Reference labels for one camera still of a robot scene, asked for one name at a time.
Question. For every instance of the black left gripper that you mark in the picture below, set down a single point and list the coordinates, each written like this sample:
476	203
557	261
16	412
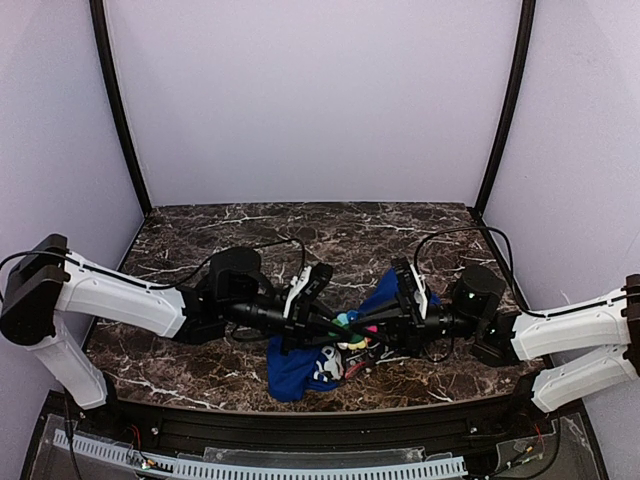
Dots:
298	320

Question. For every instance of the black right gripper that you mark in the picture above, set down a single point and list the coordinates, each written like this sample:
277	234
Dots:
406	322

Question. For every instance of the rainbow flower plush brooch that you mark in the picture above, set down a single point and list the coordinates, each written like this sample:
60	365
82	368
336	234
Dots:
352	330

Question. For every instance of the blue printed t-shirt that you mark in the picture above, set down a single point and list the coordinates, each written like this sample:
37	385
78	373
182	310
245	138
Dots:
323	368

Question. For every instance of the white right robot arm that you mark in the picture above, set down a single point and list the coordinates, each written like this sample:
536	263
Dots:
607	327

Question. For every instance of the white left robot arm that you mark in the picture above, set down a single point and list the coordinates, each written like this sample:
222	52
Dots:
50	279

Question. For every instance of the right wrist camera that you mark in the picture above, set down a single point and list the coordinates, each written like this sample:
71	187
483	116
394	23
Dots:
440	290

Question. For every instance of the white slotted cable duct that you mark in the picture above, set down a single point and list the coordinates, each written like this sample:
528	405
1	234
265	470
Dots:
217	463

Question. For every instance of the black front aluminium rail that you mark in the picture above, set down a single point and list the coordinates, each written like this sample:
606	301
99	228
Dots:
461	426

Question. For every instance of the right black frame post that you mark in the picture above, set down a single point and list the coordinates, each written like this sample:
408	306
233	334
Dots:
512	91

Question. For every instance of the black frame post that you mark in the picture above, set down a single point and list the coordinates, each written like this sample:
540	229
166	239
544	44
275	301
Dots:
512	91
114	96

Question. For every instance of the left black frame post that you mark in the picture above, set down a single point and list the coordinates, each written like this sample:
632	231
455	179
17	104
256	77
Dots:
114	96

